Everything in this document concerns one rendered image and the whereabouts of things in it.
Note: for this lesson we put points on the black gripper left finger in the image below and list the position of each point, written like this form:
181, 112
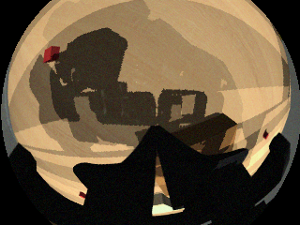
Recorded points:
134, 175

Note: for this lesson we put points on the small red block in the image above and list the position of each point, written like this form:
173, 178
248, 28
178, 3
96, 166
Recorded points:
266, 135
51, 54
82, 195

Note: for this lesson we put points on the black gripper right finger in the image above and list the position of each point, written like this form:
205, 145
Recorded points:
185, 168

